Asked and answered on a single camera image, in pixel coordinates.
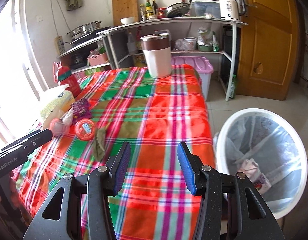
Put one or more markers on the green glass bottle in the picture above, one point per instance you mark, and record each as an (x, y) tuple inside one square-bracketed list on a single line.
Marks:
[(232, 93)]

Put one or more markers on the white bowl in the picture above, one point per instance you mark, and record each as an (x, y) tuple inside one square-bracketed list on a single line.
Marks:
[(127, 20)]

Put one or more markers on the dark soy sauce bottle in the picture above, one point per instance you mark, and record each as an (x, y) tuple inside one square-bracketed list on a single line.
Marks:
[(154, 7)]

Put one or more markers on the green label sauce bottle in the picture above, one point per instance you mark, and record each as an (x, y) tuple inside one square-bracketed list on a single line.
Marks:
[(148, 9)]

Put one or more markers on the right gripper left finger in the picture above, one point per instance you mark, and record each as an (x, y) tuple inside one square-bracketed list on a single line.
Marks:
[(59, 217)]

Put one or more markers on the white brown pitcher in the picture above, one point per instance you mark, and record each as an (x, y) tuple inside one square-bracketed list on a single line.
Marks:
[(157, 51)]

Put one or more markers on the plaid tablecloth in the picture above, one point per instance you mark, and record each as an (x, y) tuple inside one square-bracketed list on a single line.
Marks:
[(154, 116)]

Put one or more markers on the pink lid storage bin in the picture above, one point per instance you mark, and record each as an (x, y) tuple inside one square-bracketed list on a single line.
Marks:
[(202, 66)]

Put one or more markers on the tissue pack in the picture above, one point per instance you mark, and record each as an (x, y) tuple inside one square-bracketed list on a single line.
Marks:
[(54, 103)]

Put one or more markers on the white trash bin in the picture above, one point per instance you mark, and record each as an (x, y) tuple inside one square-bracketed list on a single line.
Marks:
[(276, 147)]

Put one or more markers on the white electric kettle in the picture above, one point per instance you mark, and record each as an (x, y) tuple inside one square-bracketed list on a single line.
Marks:
[(232, 9)]

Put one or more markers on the pink strawberry milk carton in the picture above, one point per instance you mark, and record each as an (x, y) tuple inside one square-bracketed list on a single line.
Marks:
[(251, 169)]

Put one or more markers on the wooden door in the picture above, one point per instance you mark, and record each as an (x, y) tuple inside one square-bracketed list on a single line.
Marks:
[(269, 48)]

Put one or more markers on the pink basket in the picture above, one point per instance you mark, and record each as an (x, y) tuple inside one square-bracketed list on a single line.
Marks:
[(97, 59)]

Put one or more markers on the steel steamer pot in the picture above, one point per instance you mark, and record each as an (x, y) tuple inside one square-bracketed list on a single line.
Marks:
[(84, 29)]

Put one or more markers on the clear storage box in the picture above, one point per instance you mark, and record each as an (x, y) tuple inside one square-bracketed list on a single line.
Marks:
[(205, 8)]

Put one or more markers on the red lid jelly cup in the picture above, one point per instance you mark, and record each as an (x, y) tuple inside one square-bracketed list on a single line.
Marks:
[(58, 127), (85, 129)]

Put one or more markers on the frying pan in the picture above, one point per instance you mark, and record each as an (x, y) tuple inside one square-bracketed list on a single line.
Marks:
[(177, 10)]

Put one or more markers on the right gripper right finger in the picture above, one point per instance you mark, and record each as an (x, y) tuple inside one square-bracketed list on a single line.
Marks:
[(231, 207)]

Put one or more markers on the white plastic wrap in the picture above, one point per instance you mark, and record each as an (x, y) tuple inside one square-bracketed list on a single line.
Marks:
[(68, 117)]

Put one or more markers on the purple milk carton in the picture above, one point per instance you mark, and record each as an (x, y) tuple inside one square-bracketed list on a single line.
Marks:
[(262, 184)]

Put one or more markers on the green grey snack wrapper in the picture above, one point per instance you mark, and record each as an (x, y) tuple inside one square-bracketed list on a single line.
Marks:
[(99, 144)]

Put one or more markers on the red water bottle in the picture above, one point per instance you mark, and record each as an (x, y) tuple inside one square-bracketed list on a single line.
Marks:
[(63, 76)]

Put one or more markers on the power strip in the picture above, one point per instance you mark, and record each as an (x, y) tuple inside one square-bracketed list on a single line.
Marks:
[(59, 45)]

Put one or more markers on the purple plum snack bag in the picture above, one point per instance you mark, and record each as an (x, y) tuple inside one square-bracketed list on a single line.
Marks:
[(81, 110)]

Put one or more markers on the wooden cutting board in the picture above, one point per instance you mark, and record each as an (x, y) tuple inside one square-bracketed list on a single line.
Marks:
[(124, 9)]

